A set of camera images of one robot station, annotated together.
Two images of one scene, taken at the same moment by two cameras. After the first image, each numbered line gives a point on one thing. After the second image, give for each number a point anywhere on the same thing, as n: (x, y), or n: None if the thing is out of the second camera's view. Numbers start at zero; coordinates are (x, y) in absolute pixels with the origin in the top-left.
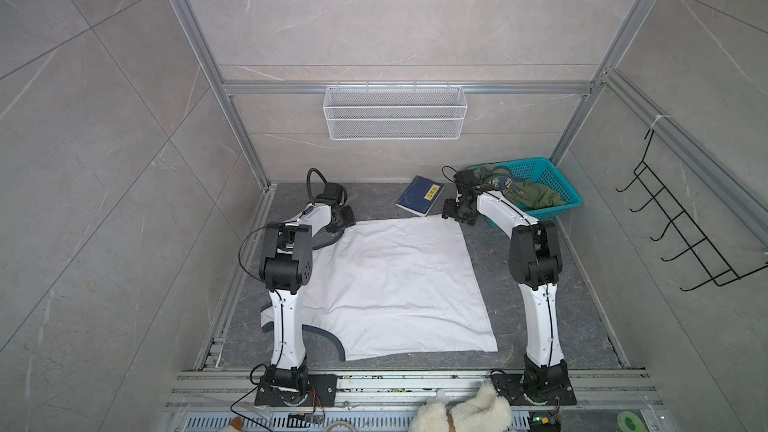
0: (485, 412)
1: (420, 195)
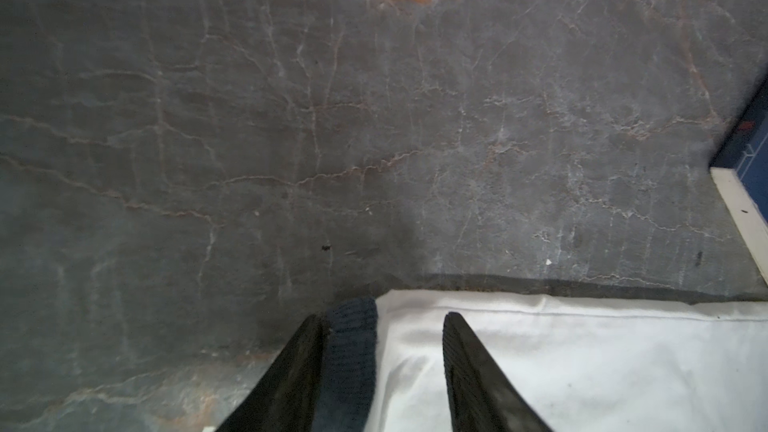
0: None
1: (740, 169)
